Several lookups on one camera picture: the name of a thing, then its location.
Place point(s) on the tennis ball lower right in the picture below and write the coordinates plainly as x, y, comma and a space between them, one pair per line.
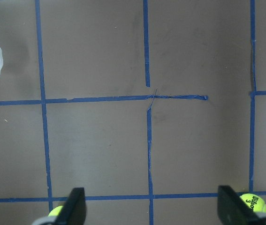
254, 202

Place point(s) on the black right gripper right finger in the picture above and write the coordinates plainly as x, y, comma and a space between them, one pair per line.
233, 211

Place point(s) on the tennis ball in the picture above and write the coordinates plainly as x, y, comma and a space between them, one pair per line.
254, 202
55, 212

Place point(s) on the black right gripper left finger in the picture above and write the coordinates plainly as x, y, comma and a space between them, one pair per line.
73, 211

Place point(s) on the tennis ball bottom centre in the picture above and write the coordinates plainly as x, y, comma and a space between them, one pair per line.
55, 212

